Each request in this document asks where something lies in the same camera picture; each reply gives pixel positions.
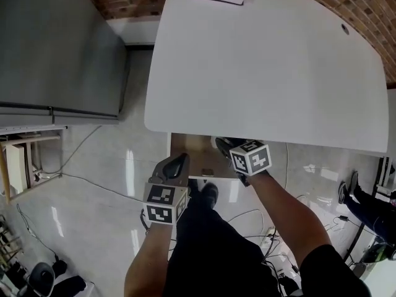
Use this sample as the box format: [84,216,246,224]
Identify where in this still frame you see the white power strip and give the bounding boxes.
[259,226,278,248]

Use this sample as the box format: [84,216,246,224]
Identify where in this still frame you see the white metal table frame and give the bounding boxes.
[376,156,396,197]

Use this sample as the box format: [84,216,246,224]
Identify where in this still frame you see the white-fronted wooden drawer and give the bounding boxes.
[170,132,244,181]

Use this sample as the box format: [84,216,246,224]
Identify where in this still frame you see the person's right forearm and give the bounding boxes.
[246,169,334,270]

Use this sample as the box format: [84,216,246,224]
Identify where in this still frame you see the thin black floor cable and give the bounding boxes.
[15,202,60,260]

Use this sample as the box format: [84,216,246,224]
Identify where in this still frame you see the white desk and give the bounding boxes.
[144,0,390,154]

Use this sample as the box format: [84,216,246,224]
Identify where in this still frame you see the light wooden chair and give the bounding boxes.
[0,131,64,204]

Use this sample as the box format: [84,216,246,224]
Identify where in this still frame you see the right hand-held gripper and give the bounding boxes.
[215,137,273,188]

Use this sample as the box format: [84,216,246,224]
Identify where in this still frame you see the grey metal cabinet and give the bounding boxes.
[0,0,128,127]

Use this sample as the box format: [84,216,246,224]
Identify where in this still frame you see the person's black trousers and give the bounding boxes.
[176,190,230,238]

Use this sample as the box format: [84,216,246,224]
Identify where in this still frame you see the person's black shirt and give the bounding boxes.
[163,221,377,297]

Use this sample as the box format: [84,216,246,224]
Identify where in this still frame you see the grey black office chair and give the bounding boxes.
[17,260,87,297]

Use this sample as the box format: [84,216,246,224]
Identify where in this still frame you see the thin white floor cable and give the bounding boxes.
[39,124,145,202]

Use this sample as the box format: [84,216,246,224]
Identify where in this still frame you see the tangle of black cables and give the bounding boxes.
[228,209,310,290]

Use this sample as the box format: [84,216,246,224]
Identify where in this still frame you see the person's left forearm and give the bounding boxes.
[124,220,178,297]

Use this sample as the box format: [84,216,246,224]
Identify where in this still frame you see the green black device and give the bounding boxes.
[361,243,396,264]

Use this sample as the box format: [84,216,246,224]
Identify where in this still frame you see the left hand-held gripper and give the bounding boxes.
[142,152,191,228]

